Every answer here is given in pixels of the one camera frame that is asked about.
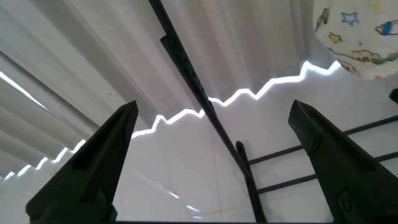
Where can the cream printed garment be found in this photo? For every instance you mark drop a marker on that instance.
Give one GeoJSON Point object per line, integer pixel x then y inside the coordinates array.
{"type": "Point", "coordinates": [360, 34]}

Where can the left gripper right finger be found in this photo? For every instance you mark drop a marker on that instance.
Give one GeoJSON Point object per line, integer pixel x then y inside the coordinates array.
{"type": "Point", "coordinates": [351, 174]}

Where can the white curtain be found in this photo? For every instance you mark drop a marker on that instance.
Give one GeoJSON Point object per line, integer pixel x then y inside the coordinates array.
{"type": "Point", "coordinates": [93, 46]}

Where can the black clothes rack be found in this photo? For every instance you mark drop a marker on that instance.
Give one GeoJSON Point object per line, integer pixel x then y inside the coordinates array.
{"type": "Point", "coordinates": [187, 68]}

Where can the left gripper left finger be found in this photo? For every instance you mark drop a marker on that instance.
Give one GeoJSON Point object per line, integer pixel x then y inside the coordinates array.
{"type": "Point", "coordinates": [90, 174]}

